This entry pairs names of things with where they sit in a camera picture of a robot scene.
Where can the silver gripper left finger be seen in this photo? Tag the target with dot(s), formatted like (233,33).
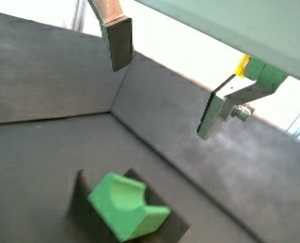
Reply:
(117,31)

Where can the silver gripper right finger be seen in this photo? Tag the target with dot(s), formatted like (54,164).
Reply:
(232,105)

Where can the green arch block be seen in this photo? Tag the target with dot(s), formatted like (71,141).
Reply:
(118,200)

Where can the black curved fixture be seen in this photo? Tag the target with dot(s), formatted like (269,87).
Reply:
(90,228)

